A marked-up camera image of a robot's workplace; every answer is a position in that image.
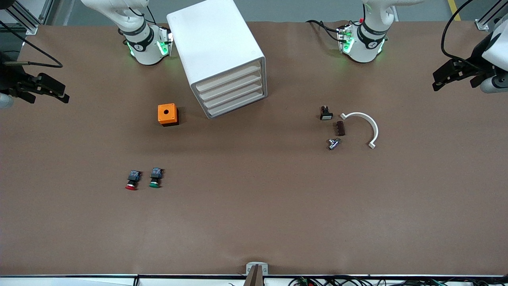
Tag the silver key switch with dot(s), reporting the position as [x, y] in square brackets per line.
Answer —
[333, 143]

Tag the grey camera post bracket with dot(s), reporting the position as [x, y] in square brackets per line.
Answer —
[256, 270]

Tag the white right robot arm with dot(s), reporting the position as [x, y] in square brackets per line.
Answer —
[145, 43]

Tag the white curved plastic bracket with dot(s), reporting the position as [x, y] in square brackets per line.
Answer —
[371, 121]

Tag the red mushroom push button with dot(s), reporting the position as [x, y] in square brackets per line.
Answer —
[133, 180]

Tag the green mushroom push button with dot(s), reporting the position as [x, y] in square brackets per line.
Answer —
[155, 178]

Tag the white table edge rail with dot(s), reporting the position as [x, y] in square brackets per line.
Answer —
[119, 280]

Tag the brown terminal block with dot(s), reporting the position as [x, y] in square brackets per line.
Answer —
[341, 128]

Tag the black switch with white face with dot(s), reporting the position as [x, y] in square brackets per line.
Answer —
[326, 114]

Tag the orange button enclosure box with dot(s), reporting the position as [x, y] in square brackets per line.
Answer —
[166, 113]

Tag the aluminium frame profile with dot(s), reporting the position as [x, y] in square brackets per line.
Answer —
[24, 20]
[490, 18]

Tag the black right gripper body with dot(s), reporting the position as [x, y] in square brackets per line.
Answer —
[8, 78]

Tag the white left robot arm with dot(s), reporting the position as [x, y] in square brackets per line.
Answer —
[365, 39]

